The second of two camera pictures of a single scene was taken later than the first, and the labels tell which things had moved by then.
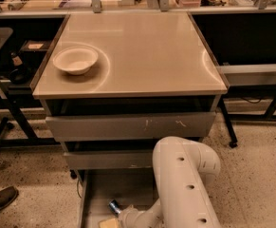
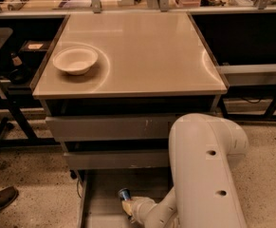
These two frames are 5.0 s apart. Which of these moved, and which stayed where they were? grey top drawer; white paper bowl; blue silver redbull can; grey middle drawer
Moved: blue silver redbull can
Stayed: grey top drawer; white paper bowl; grey middle drawer
